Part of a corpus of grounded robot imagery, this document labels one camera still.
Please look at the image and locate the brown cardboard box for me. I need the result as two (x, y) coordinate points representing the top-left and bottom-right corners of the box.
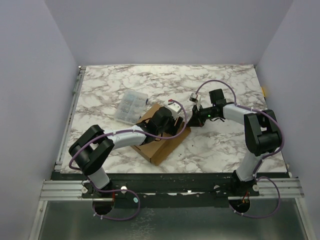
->
(131, 102), (192, 167)

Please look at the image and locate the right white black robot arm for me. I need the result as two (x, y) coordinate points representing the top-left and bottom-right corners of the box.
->
(187, 88), (283, 196)

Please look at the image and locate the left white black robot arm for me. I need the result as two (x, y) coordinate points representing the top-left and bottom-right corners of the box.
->
(68, 103), (183, 198)

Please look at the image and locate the clear plastic screw organizer box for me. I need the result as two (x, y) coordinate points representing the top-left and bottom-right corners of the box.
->
(113, 90), (148, 125)

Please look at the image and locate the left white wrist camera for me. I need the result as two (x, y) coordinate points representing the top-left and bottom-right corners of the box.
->
(165, 101), (182, 119)

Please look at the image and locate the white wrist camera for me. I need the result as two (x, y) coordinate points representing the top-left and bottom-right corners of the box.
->
(165, 101), (182, 119)
(189, 93), (202, 112)

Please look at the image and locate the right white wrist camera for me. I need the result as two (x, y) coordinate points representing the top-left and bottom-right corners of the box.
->
(189, 93), (202, 112)

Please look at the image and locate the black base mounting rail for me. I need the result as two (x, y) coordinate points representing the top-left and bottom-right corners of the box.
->
(82, 173), (259, 208)

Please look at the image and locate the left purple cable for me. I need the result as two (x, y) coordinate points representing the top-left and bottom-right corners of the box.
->
(69, 99), (188, 221)

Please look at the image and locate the aluminium extrusion frame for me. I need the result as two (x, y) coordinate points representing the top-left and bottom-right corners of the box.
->
(28, 66), (86, 240)

